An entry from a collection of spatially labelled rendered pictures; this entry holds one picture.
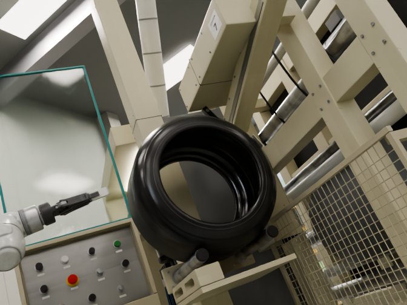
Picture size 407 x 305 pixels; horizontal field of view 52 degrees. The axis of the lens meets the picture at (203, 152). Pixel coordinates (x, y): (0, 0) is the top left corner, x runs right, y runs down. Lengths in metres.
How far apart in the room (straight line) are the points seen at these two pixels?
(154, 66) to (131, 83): 0.52
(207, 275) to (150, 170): 0.40
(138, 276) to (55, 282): 0.36
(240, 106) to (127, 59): 0.67
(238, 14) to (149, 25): 1.03
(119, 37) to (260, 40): 0.87
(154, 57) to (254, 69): 0.97
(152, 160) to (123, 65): 0.82
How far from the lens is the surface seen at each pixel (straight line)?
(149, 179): 1.44
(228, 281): 1.41
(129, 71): 2.16
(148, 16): 2.61
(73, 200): 1.47
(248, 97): 1.87
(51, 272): 2.02
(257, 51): 1.74
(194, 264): 1.45
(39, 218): 1.47
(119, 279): 2.01
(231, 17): 1.65
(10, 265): 1.31
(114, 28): 2.34
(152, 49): 2.60
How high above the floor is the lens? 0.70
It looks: 21 degrees up
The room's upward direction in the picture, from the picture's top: 22 degrees counter-clockwise
